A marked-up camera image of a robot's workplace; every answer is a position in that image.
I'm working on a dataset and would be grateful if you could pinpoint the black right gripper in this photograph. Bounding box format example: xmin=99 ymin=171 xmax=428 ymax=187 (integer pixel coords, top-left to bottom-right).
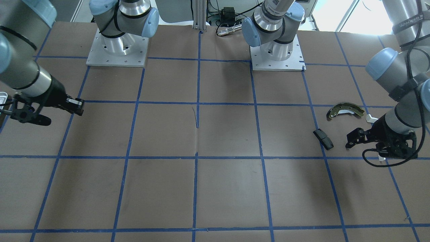
xmin=40 ymin=77 xmax=85 ymax=116

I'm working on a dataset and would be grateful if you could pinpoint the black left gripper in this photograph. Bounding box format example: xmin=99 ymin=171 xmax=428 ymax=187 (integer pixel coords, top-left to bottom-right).
xmin=345 ymin=115 xmax=418 ymax=160

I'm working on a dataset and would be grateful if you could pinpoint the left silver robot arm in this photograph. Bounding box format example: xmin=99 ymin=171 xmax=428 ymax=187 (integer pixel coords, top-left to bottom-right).
xmin=242 ymin=0 xmax=429 ymax=161

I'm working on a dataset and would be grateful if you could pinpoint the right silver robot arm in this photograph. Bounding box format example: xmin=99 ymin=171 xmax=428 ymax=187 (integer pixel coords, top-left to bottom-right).
xmin=1 ymin=0 xmax=160 ymax=126

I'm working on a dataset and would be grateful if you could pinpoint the silver ribbed metal tray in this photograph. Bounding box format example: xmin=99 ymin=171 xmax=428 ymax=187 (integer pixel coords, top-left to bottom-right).
xmin=0 ymin=91 xmax=9 ymax=113

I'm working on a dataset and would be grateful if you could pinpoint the white curved plastic clamp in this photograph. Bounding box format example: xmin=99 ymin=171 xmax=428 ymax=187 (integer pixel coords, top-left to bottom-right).
xmin=366 ymin=114 xmax=386 ymax=164

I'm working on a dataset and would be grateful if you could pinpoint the olive green brake shoe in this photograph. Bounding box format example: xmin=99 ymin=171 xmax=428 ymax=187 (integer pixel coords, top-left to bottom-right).
xmin=327 ymin=102 xmax=365 ymax=121

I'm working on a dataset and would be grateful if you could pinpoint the brown paper table cover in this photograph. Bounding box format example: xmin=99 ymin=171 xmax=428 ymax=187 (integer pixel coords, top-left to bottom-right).
xmin=0 ymin=26 xmax=429 ymax=242

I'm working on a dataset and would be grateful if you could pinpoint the aluminium frame post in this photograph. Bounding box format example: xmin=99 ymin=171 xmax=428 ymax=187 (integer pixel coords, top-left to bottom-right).
xmin=191 ymin=0 xmax=207 ymax=33

